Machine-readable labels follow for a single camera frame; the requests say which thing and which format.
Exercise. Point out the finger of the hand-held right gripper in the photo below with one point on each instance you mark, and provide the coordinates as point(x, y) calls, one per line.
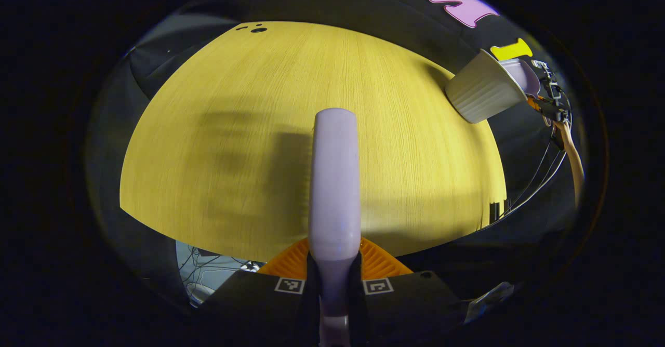
point(535, 104)

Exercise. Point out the lilac plastic dustpan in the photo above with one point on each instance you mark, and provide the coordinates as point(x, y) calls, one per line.
point(524, 77)

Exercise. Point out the grey ribbed garbage bin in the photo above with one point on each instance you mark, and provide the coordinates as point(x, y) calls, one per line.
point(480, 92)

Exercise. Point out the yellow wooden desktop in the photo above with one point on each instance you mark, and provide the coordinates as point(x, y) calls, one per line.
point(218, 103)

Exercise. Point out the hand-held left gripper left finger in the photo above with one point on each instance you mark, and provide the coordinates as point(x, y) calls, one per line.
point(249, 310)

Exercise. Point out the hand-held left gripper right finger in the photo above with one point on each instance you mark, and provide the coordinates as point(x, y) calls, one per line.
point(410, 310)

